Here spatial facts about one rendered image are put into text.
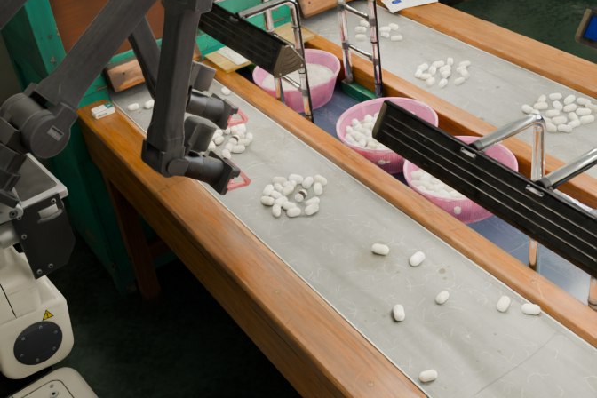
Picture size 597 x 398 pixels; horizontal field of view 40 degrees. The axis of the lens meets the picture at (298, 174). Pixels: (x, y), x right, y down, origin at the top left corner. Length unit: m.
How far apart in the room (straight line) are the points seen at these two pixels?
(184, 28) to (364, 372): 0.71
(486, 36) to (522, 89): 0.30
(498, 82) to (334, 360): 1.12
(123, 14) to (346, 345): 0.72
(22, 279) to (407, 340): 0.76
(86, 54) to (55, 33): 1.02
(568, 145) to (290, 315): 0.86
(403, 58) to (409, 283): 1.01
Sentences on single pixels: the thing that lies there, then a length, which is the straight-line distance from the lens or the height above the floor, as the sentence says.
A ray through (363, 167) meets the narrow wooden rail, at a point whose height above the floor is 0.76.
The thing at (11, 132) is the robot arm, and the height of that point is 1.25.
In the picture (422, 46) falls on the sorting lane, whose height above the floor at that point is 0.74.
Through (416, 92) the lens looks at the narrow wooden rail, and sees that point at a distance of 2.30.
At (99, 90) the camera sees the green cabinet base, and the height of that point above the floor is 0.79.
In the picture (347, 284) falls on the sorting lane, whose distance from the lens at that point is 1.72.
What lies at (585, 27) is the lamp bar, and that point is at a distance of 1.91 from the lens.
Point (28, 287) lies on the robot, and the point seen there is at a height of 0.86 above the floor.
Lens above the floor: 1.89
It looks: 34 degrees down
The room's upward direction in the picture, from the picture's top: 9 degrees counter-clockwise
